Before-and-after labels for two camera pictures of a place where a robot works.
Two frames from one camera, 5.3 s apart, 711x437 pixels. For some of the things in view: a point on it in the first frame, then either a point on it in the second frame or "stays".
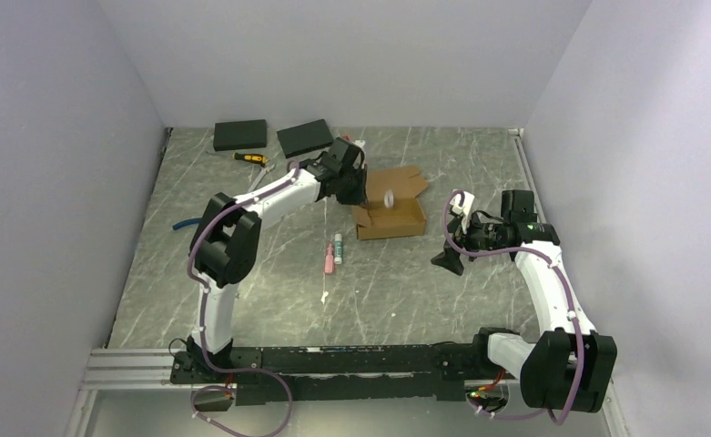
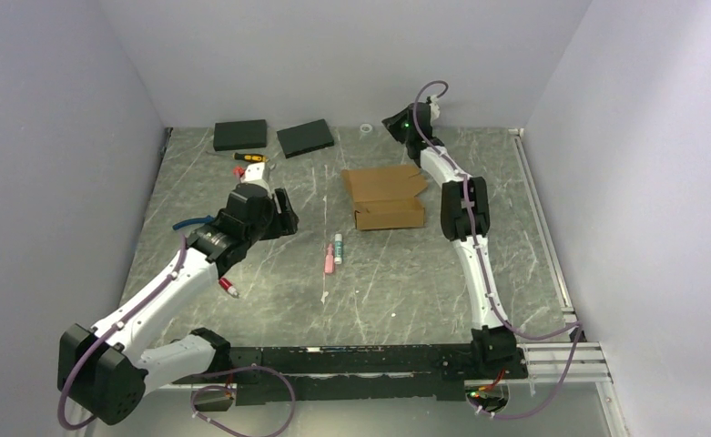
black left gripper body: x=352 y=190 → x=259 y=230
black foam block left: x=239 y=135 stays
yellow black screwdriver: x=251 y=158 stays
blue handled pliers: x=186 y=222 stays
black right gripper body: x=484 y=237 → x=399 y=127
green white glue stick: x=338 y=248 stays
